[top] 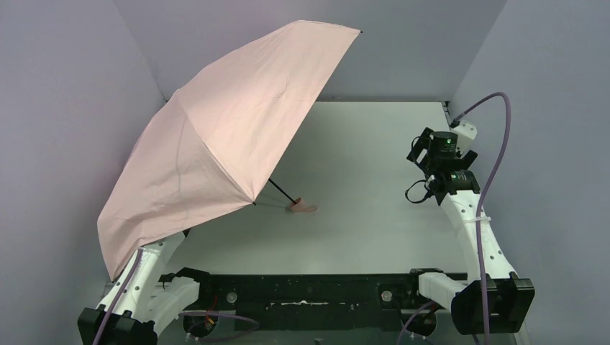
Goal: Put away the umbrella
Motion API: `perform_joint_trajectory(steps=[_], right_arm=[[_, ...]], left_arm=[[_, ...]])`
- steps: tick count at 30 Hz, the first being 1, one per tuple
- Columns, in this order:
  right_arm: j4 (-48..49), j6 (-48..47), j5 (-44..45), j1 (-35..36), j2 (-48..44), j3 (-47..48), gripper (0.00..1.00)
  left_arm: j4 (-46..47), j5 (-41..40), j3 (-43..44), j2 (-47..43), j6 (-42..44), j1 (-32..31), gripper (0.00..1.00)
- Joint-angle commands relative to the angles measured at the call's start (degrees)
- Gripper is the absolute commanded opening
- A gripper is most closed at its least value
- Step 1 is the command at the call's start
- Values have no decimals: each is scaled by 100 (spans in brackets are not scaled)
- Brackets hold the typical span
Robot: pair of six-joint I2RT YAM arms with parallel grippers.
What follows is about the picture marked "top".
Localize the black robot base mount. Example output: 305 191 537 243
159 268 453 342

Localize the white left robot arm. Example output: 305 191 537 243
77 231 200 344

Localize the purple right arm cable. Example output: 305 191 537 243
396 91 513 345

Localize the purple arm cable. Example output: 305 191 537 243
396 91 513 345
91 247 260 345

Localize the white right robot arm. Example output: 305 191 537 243
406 127 535 335

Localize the pink folding umbrella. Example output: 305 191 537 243
97 20 360 279

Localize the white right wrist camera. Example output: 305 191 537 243
450 120 478 157

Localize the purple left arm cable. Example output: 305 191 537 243
91 247 260 345

